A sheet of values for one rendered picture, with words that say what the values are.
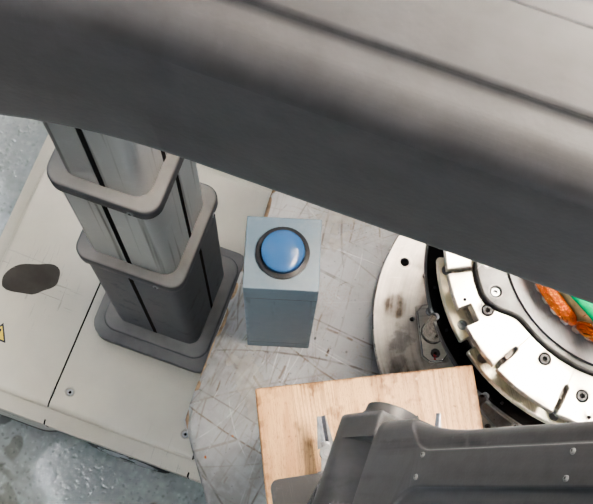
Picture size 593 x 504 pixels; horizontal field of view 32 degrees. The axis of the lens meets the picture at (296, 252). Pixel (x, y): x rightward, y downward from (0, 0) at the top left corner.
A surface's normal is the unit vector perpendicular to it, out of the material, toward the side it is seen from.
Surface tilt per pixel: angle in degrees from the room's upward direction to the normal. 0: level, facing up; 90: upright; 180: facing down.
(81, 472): 0
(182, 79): 81
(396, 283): 0
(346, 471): 39
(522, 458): 63
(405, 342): 0
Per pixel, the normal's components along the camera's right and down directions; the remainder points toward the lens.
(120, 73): -0.26, 0.87
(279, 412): 0.03, -0.29
